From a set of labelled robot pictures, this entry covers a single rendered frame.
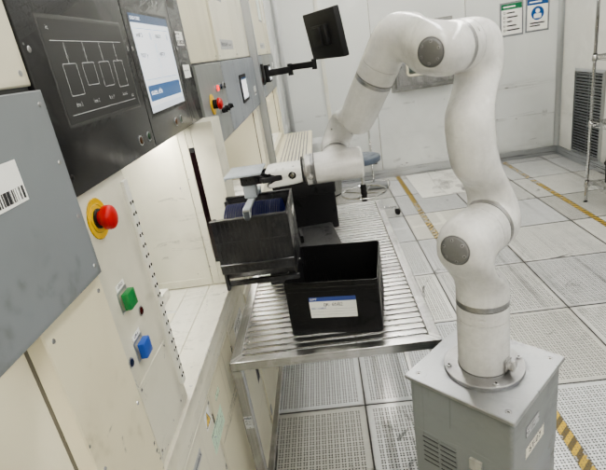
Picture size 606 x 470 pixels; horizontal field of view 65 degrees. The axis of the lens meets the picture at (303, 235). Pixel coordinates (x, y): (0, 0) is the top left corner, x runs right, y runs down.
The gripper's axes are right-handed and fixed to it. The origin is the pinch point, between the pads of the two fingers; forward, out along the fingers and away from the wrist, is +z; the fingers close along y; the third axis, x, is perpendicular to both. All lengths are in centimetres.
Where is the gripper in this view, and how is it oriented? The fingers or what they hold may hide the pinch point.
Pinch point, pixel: (248, 177)
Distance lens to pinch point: 132.5
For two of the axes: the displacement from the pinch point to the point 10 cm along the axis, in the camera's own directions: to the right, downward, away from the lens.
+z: -9.9, 1.3, 0.9
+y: 0.4, -3.6, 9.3
